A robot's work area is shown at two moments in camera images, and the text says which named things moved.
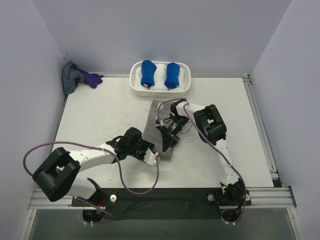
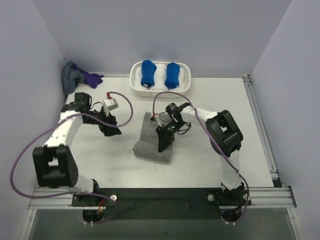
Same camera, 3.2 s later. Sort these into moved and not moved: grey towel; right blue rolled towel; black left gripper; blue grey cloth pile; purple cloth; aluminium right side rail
Moved: black left gripper; grey towel
Not moved: aluminium right side rail; purple cloth; blue grey cloth pile; right blue rolled towel
